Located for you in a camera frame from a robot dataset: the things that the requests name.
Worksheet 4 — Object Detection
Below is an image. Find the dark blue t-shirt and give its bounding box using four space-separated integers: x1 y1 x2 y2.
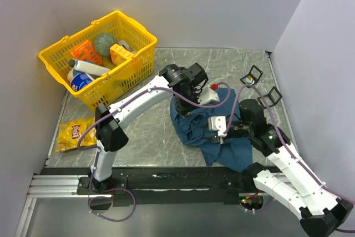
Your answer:
169 87 253 174

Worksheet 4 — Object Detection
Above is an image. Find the round pale green brooch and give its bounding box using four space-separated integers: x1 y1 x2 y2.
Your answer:
245 76 254 84

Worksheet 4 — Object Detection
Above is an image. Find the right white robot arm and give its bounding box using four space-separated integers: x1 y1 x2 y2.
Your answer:
226 99 354 236

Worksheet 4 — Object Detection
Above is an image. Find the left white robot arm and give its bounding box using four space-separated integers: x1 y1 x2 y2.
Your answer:
90 63 219 194

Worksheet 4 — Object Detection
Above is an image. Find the orange yellow snack box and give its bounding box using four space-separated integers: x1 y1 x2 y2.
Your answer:
110 41 135 66

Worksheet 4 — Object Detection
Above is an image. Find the green round melon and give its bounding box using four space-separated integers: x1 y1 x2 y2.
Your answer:
93 33 118 58

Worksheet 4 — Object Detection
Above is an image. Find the white tube bottle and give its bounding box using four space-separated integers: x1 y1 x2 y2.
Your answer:
68 58 110 77

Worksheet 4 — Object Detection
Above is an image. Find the blue white container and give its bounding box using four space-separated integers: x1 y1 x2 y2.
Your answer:
67 69 94 92

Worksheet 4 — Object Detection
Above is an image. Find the yellow chips bag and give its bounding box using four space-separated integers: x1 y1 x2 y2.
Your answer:
55 117 95 152

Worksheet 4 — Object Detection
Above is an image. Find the yellow plastic shopping basket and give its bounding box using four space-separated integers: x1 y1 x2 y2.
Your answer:
38 11 158 110

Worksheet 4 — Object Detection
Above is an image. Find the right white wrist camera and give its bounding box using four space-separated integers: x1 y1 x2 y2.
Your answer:
207 116 227 137

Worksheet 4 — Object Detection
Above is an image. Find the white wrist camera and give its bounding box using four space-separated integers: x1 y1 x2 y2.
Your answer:
207 116 227 137
197 86 220 105

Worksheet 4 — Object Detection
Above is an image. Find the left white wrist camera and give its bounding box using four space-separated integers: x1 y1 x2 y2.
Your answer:
197 86 220 105

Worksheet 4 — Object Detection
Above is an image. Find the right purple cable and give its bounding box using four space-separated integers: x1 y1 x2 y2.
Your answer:
223 83 355 234

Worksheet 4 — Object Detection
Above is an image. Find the black square frame marker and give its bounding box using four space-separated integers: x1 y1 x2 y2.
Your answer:
240 65 263 84

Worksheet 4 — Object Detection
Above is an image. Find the aluminium extrusion rail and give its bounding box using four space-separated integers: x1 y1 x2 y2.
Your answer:
26 173 92 199

